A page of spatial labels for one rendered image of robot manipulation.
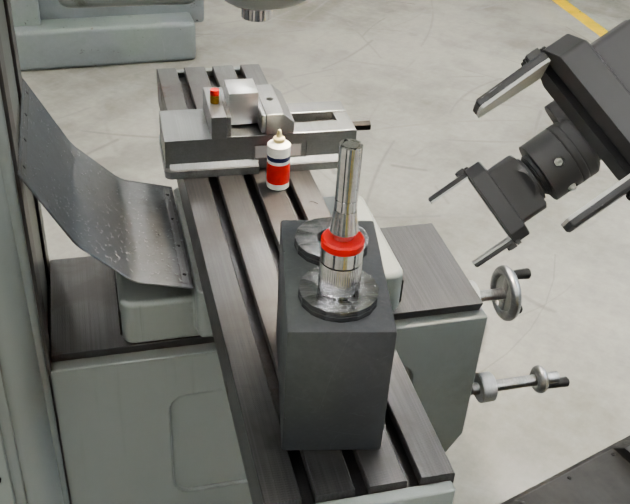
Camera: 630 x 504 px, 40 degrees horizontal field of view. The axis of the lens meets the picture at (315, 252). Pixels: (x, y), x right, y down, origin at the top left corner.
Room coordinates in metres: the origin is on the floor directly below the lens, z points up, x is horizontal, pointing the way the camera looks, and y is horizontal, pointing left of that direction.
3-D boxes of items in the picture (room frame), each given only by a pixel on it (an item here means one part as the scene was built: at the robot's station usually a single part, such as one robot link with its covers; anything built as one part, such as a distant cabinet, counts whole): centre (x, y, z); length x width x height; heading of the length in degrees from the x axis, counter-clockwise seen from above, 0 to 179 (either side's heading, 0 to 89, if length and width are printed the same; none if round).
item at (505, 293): (1.43, -0.37, 0.67); 0.16 x 0.12 x 0.12; 106
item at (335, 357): (0.82, -0.02, 1.07); 0.22 x 0.12 x 0.20; 6
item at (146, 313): (1.29, 0.11, 0.83); 0.50 x 0.35 x 0.12; 106
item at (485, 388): (1.31, -0.43, 0.55); 0.22 x 0.06 x 0.06; 106
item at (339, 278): (0.77, -0.03, 1.20); 0.05 x 0.05 x 0.06
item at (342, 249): (0.77, -0.03, 1.23); 0.05 x 0.05 x 0.01
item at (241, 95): (1.42, 0.15, 1.08); 0.06 x 0.05 x 0.06; 15
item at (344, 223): (0.77, -0.03, 1.29); 0.03 x 0.03 x 0.11
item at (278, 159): (1.31, 0.07, 1.02); 0.04 x 0.04 x 0.11
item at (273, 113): (1.43, 0.10, 1.06); 0.12 x 0.06 x 0.04; 15
